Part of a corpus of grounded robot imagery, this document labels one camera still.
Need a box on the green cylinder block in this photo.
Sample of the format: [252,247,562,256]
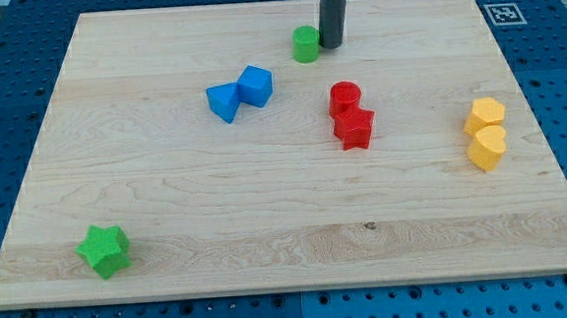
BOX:
[291,26,320,63]

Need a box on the red cylinder block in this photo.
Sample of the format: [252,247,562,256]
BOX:
[329,81,361,117]

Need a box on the yellow hexagon block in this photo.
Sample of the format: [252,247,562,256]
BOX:
[463,97,506,136]

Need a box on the white fiducial marker tag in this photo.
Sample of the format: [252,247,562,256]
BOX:
[483,2,527,27]

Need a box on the yellow heart block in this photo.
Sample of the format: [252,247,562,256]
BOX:
[467,125,507,171]

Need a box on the blue triangle block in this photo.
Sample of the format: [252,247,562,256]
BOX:
[206,82,240,124]

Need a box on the red star block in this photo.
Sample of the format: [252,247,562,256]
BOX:
[334,107,375,151]

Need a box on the light wooden board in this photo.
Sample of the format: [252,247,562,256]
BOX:
[0,0,567,310]

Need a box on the blue cube block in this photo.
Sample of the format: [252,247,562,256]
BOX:
[237,65,274,108]

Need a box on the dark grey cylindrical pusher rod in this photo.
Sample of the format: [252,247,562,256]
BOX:
[319,0,347,49]

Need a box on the green star block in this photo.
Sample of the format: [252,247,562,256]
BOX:
[75,224,131,280]

